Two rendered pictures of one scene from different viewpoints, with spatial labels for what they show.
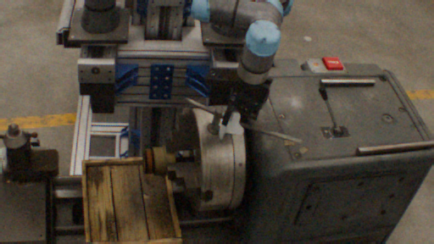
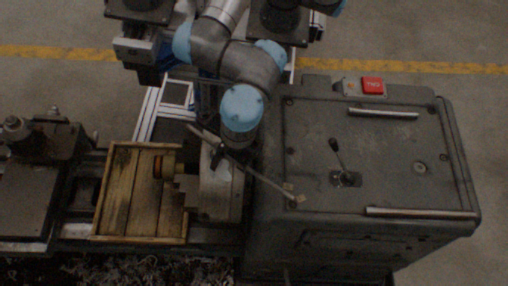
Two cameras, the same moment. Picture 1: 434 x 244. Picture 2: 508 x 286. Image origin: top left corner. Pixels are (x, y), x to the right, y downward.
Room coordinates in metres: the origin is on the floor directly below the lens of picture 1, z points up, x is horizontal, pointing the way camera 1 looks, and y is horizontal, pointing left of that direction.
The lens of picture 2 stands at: (0.63, -0.17, 2.23)
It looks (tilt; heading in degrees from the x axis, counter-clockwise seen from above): 60 degrees down; 11
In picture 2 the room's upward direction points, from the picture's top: 10 degrees clockwise
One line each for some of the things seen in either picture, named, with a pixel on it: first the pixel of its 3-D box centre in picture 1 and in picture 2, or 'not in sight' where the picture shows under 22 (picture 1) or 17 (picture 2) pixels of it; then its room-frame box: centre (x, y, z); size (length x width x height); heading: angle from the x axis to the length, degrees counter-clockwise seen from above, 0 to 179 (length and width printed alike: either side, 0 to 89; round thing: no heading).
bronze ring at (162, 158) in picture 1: (158, 161); (170, 167); (1.09, 0.16, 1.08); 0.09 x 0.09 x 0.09; 18
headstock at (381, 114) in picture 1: (325, 150); (344, 174); (1.28, -0.36, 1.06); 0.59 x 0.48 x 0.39; 108
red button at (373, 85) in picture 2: (332, 64); (372, 85); (1.50, -0.34, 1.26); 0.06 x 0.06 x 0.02; 18
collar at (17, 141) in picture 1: (14, 135); (16, 126); (1.03, 0.60, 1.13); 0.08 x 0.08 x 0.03
